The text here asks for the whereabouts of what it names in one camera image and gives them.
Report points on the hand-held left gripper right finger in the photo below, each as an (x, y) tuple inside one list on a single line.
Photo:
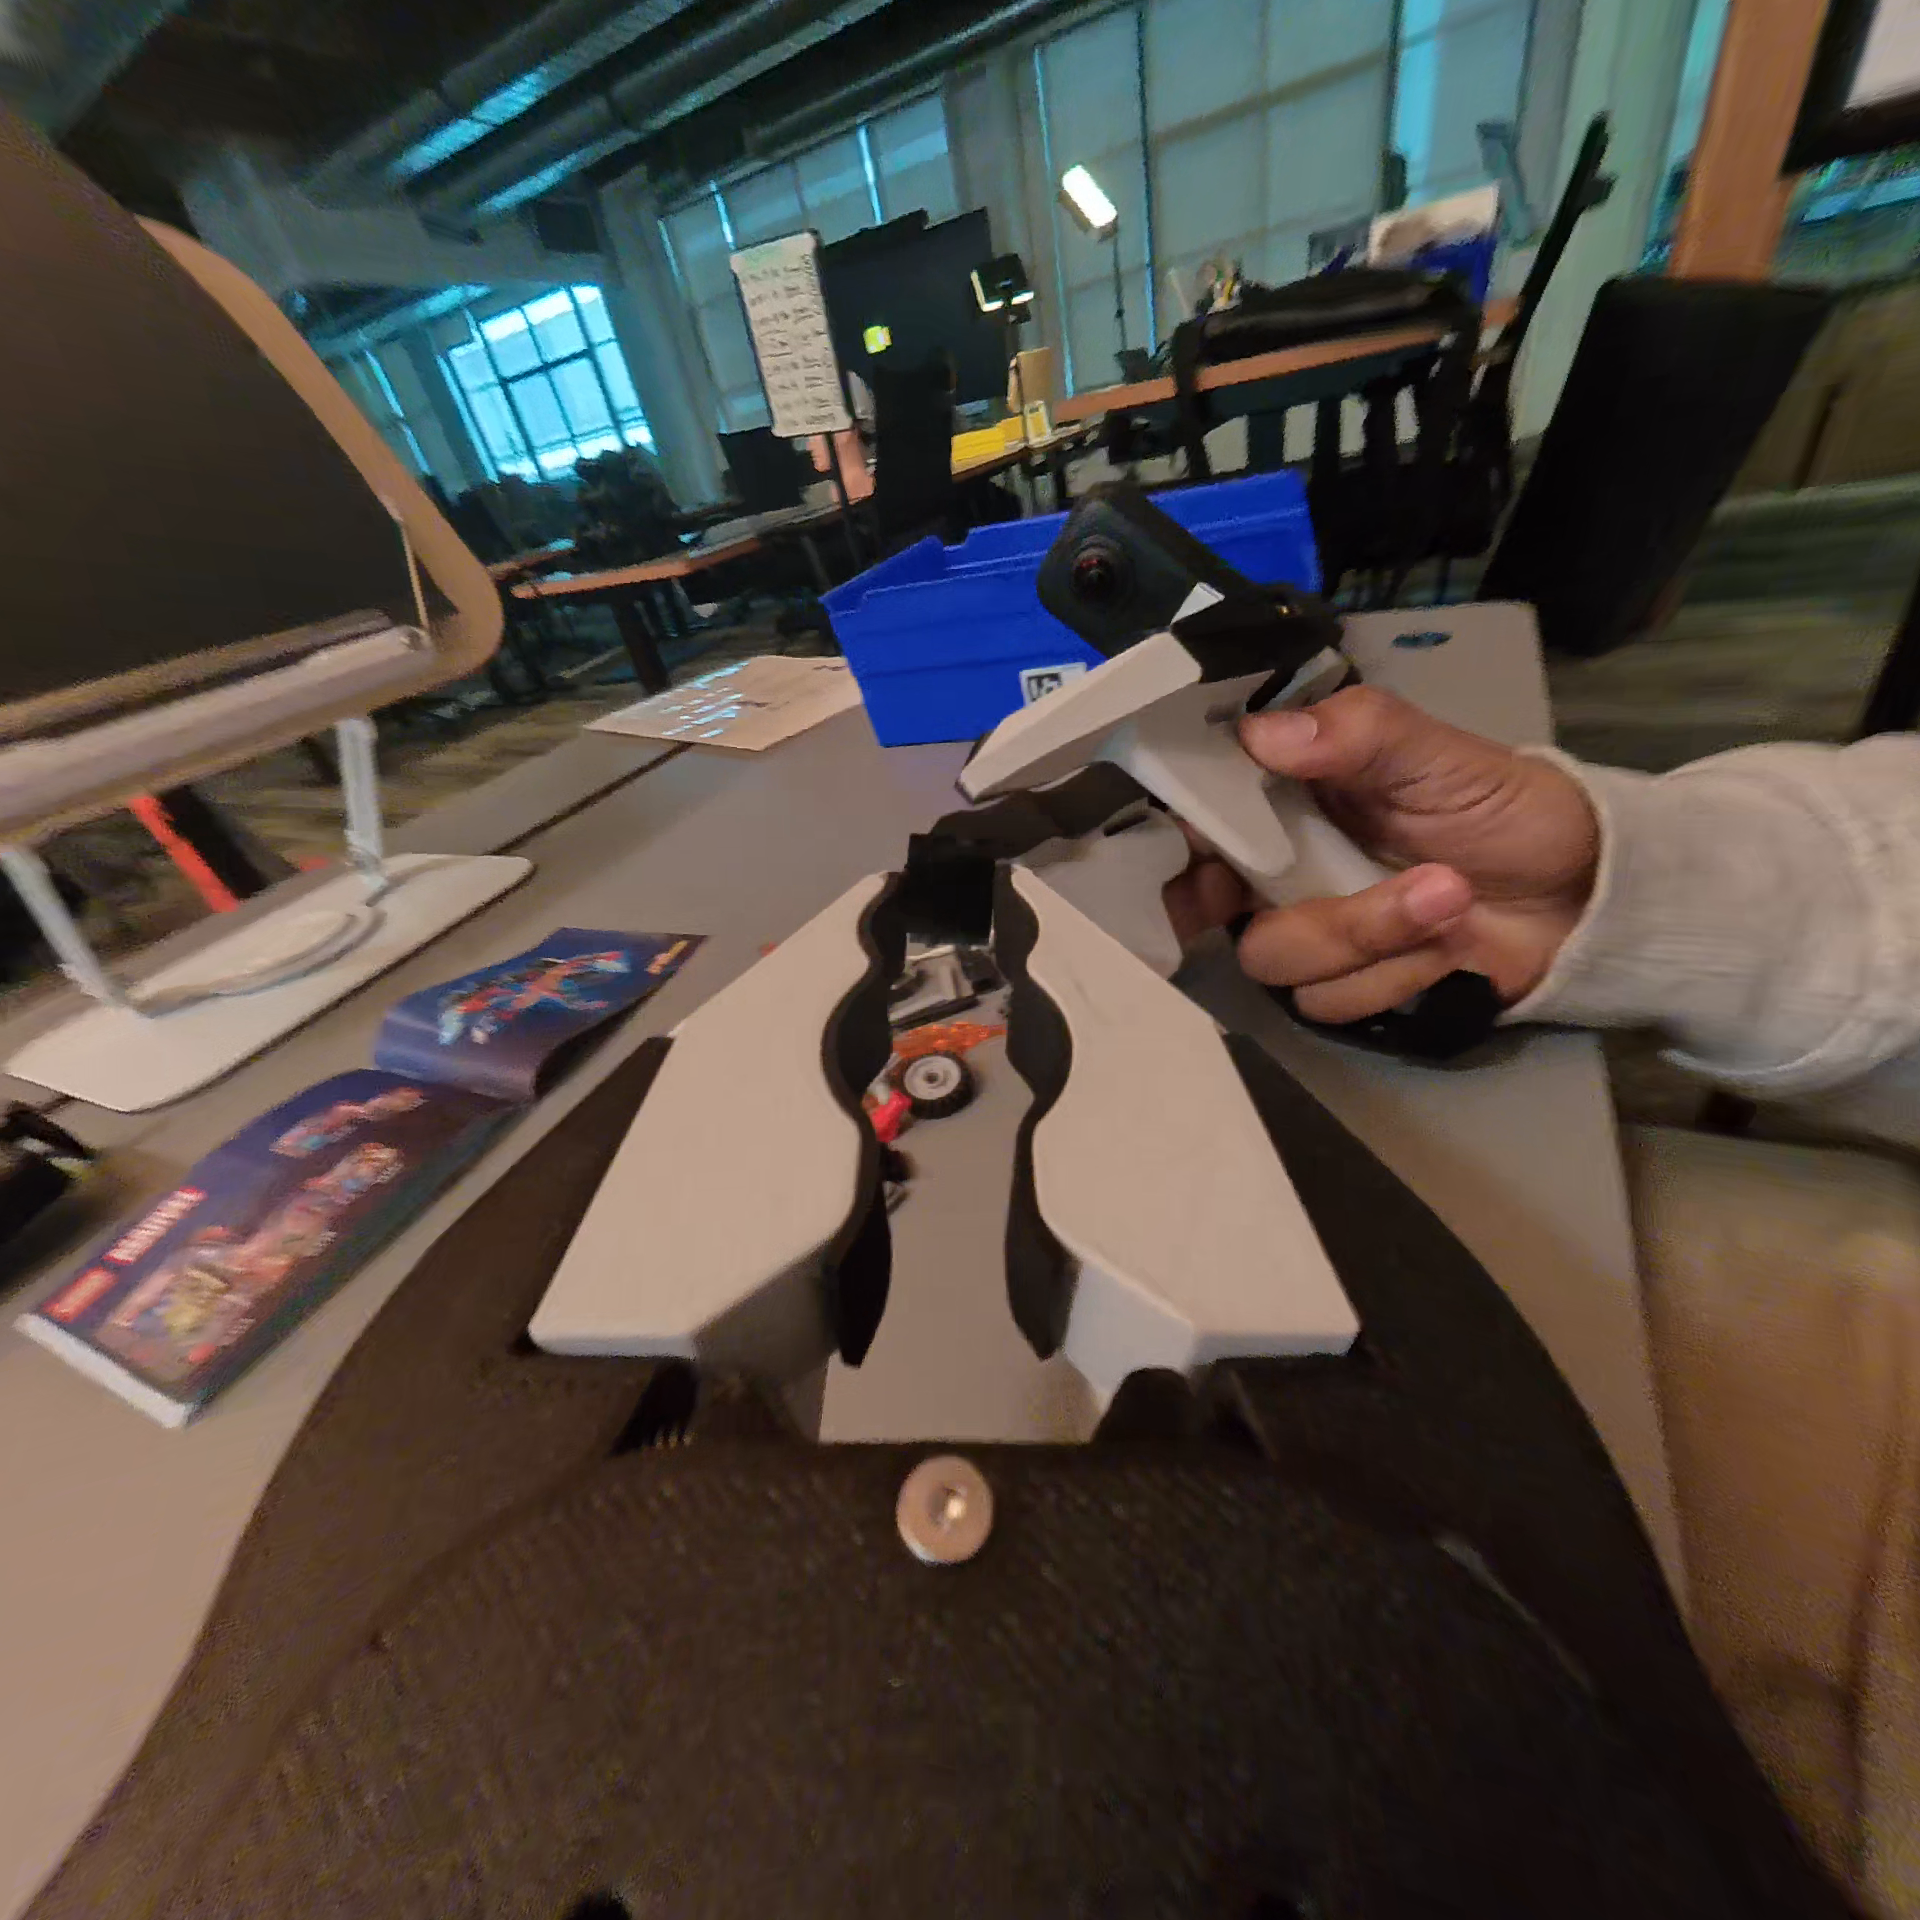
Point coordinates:
[(1172, 1185)]

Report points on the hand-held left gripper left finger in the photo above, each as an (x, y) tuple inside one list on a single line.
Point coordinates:
[(706, 1185)]

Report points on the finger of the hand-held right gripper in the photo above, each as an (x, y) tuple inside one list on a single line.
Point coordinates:
[(1126, 884), (1081, 721)]

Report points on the pile of lego pieces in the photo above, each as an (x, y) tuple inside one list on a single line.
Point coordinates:
[(939, 1084)]

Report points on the person's right forearm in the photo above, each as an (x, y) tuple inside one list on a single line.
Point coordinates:
[(1757, 915)]

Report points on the lego instruction booklet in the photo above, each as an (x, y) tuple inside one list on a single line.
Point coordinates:
[(300, 1185)]

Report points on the person's right hand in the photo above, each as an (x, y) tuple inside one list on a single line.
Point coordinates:
[(1470, 839)]

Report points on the blue plastic bin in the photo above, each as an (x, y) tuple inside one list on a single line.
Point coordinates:
[(931, 644)]

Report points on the wooden top office desk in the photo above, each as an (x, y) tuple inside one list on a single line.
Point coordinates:
[(645, 563), (1141, 393)]

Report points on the yellow bin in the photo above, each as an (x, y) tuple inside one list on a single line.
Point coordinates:
[(991, 441)]

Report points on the black bag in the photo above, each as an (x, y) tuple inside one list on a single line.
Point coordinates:
[(1321, 306)]

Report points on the large printed paper sheet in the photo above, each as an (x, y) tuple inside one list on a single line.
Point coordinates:
[(722, 704)]

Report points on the black chair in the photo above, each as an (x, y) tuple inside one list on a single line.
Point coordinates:
[(1652, 464)]

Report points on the small black lamp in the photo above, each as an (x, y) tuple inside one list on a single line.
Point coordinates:
[(1003, 281)]

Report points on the black monitor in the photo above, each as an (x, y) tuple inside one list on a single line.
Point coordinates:
[(916, 283)]

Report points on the studio light on stand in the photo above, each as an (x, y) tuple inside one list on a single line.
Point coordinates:
[(1089, 196)]

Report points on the whiteboard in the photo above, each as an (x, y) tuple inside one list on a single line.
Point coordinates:
[(797, 329)]

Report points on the black tripod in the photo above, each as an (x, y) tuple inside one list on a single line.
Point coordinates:
[(1583, 180)]

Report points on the black device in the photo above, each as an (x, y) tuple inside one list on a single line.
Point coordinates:
[(31, 1185)]

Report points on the dark panel on white stand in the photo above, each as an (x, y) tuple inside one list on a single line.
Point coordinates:
[(182, 451)]

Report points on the wooden post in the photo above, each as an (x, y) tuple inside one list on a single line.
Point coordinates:
[(1748, 135)]

